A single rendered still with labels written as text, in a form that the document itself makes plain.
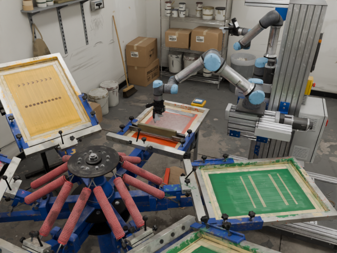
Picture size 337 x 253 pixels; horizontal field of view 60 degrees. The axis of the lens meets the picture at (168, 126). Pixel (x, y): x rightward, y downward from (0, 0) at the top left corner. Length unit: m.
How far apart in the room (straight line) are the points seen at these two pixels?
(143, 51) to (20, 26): 2.38
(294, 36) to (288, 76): 0.31
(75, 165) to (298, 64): 1.76
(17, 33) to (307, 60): 3.05
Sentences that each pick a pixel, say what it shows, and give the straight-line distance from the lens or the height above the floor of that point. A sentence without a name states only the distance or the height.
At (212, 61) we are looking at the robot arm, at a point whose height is 1.68.
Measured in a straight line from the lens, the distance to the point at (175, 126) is 2.70.
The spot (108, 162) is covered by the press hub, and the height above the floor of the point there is 1.31.
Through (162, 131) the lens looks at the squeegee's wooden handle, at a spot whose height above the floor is 1.04.
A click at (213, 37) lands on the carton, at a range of 5.46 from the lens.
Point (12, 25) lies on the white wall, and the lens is 3.87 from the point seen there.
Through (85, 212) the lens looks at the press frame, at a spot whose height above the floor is 1.02.
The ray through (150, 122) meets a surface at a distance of 2.77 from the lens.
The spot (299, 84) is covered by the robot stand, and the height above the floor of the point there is 1.44.
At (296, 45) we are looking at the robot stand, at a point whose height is 1.74.
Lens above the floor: 2.38
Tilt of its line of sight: 32 degrees down
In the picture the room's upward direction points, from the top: straight up
